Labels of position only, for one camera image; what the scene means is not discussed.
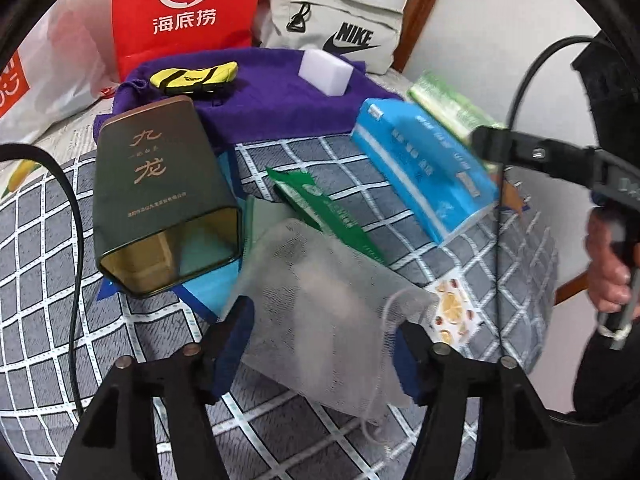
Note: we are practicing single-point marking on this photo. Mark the red paper bag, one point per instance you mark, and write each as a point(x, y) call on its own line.
point(185, 25)

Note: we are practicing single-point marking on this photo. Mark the pale green cloth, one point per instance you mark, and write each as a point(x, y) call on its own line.
point(262, 217)

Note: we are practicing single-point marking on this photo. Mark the small fruit printed packet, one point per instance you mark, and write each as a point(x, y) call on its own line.
point(452, 310)

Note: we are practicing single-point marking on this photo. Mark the white plastic bag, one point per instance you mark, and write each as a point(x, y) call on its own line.
point(65, 75)

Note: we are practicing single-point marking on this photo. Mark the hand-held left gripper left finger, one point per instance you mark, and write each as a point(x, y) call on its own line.
point(230, 350)

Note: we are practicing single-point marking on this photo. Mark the yellow black pouch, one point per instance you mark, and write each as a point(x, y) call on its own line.
point(175, 77)

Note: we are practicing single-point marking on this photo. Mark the beige waist bag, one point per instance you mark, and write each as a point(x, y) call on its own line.
point(325, 10)

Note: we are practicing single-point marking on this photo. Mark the grey checked blanket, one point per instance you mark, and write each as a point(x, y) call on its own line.
point(35, 260)

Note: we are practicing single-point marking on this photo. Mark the wooden bed frame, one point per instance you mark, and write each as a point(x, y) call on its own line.
point(425, 5)

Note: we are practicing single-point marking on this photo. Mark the dark green sachet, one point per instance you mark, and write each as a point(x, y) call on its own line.
point(320, 205)

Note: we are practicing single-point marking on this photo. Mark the purple towel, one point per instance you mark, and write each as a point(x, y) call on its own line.
point(270, 100)

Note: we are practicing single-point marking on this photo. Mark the light green packet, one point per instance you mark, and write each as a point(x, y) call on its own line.
point(445, 102)

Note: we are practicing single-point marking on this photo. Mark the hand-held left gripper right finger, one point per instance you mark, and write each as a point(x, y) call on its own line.
point(407, 360)

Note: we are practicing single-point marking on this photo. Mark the blue tissue pack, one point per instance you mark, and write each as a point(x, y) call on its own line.
point(415, 160)

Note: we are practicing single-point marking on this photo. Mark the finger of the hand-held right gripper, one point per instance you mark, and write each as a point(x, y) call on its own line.
point(540, 152)

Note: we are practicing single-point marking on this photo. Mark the person's right forearm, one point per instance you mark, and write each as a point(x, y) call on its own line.
point(610, 385)

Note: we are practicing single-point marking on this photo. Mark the person's right hand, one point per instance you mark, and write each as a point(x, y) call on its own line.
point(605, 260)

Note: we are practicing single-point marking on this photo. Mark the white sponge block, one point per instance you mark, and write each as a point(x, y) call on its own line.
point(330, 72)

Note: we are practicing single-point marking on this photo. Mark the white mesh bag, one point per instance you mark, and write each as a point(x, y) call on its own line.
point(320, 310)

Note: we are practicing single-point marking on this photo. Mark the dark green tin box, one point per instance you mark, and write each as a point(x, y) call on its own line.
point(145, 175)

